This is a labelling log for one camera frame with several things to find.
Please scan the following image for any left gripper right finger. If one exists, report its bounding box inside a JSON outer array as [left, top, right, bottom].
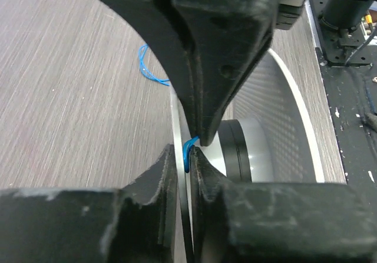
[[190, 148, 376, 262]]

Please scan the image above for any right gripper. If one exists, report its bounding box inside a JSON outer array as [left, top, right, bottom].
[[173, 0, 305, 146]]

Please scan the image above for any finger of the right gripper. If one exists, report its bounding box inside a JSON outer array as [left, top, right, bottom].
[[99, 0, 199, 137]]

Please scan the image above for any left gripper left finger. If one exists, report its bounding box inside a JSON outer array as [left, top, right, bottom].
[[1, 144, 177, 262]]

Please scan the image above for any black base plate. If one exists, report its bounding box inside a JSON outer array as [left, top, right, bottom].
[[309, 0, 377, 211]]

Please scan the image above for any blue cable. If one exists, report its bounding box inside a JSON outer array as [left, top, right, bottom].
[[138, 44, 200, 174]]

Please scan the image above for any white cable spool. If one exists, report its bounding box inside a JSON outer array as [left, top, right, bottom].
[[171, 50, 325, 262]]

